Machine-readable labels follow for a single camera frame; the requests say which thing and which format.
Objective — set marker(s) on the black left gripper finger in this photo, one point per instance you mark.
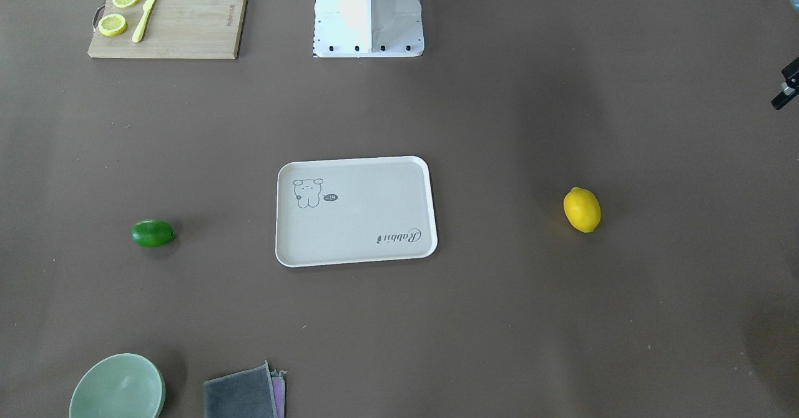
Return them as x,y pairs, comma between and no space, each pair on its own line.
789,86

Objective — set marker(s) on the yellow lemon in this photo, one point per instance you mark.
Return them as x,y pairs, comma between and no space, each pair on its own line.
582,209

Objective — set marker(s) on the green lime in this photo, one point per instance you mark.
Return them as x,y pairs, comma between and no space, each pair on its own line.
152,233

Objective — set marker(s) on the beige rabbit tray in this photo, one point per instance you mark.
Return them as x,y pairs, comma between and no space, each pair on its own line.
355,210

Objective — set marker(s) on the purple cloth under grey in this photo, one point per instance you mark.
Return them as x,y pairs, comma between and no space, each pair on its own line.
279,389

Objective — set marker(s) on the bamboo cutting board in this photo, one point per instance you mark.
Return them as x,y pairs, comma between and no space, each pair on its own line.
183,29

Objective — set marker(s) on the grey folded cloth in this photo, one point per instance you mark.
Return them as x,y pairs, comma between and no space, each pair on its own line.
244,394

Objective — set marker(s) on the yellow plastic knife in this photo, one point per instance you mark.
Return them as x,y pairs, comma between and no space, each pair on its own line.
140,30

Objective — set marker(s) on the lemon slice lower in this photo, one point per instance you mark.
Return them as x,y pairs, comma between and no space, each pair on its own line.
111,25

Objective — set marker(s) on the light green bowl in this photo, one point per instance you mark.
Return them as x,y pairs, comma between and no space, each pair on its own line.
121,385

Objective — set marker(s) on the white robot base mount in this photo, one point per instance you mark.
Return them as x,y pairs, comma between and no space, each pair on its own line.
368,29

